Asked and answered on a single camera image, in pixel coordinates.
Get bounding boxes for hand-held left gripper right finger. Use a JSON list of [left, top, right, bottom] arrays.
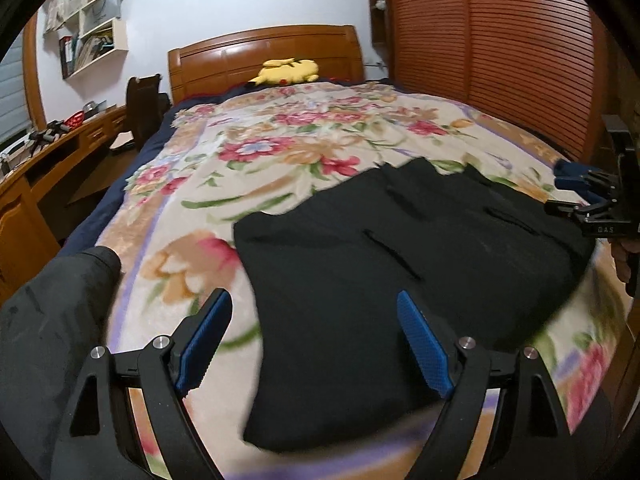
[[396, 290, 573, 480]]

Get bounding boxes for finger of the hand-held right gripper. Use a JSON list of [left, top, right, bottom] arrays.
[[554, 159, 608, 197], [545, 199, 601, 219]]

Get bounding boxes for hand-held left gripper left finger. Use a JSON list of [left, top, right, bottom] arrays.
[[50, 287, 235, 480]]

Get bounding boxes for black coat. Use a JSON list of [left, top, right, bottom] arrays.
[[232, 157, 596, 453]]

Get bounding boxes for person's right hand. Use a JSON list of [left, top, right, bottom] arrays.
[[611, 237, 640, 297]]

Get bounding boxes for wooden louvered wardrobe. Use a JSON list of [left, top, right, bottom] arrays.
[[365, 0, 608, 161]]

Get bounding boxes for dark grey garment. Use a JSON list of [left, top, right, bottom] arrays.
[[0, 245, 123, 480]]

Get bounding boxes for floral blanket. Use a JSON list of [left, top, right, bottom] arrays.
[[65, 81, 631, 480]]

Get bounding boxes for long wooden desk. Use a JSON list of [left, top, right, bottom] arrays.
[[0, 102, 131, 306]]

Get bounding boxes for dark chair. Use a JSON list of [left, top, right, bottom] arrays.
[[110, 74, 171, 153]]

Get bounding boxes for yellow plush toy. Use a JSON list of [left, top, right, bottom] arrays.
[[248, 58, 321, 88]]

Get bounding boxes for wooden bed headboard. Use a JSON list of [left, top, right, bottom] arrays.
[[167, 25, 366, 106]]

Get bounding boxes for grey window blind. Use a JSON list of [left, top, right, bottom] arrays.
[[0, 35, 31, 146]]

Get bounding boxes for wooden window frame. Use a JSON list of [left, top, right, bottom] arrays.
[[22, 10, 48, 131]]

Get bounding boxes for white wall shelf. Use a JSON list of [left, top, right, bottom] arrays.
[[42, 0, 130, 80]]

